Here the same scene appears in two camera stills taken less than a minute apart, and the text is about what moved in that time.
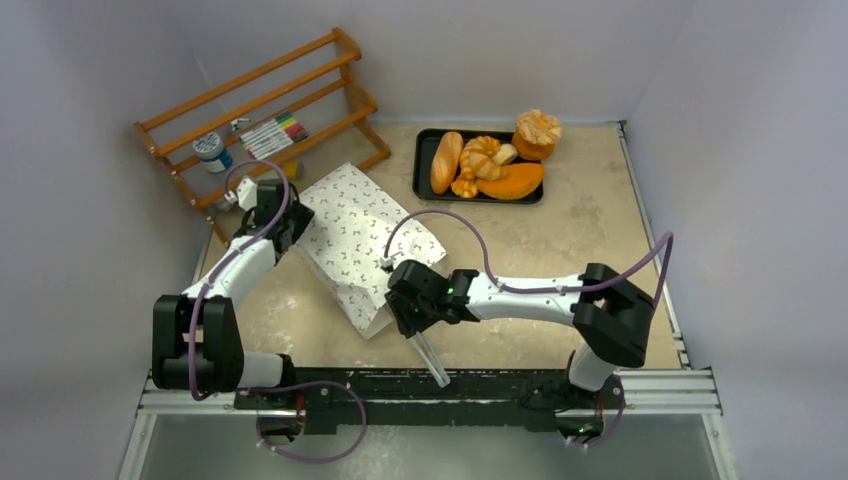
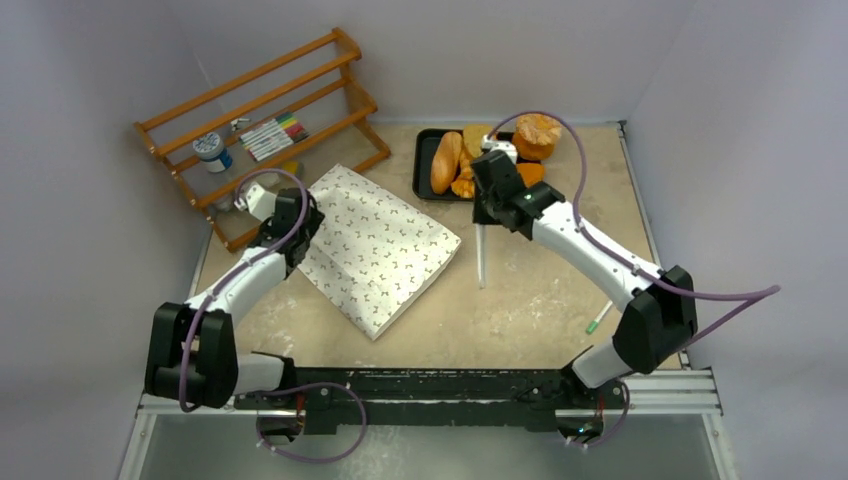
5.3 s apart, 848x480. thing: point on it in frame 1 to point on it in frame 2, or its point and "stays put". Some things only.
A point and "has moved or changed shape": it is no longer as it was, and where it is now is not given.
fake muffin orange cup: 535,134 stays put
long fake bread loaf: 445,160 stays put
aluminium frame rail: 647,393 stays put
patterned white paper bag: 351,222 has moved or changed shape
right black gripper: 411,319 to 488,208
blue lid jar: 210,148 stays put
